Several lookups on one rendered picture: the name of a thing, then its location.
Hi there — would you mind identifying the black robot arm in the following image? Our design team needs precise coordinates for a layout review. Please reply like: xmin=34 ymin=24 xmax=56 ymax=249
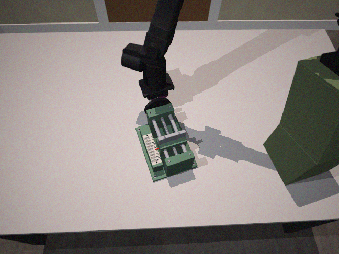
xmin=121 ymin=0 xmax=339 ymax=86

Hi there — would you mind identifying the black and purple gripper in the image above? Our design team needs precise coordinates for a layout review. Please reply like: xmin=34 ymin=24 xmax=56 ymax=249
xmin=139 ymin=73 xmax=174 ymax=101

